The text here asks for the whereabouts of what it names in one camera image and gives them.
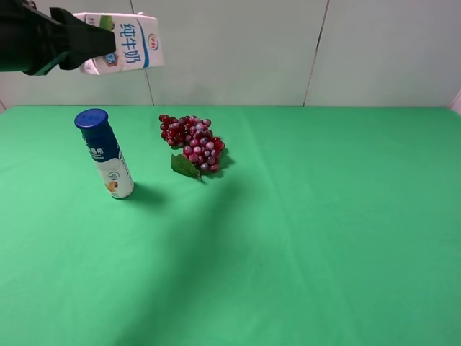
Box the green tablecloth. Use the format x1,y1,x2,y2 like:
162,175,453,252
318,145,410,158
1,107,460,345

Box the red grape bunch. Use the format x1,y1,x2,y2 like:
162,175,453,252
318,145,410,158
158,114,225,179

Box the white blue milk carton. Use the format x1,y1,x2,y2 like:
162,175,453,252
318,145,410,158
74,12,164,75

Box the blue white yogurt bottle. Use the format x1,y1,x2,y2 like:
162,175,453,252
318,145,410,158
74,108,135,199

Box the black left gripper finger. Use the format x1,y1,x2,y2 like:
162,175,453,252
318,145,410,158
50,7,116,71

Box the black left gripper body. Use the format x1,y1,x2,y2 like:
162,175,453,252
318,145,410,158
1,1,69,76

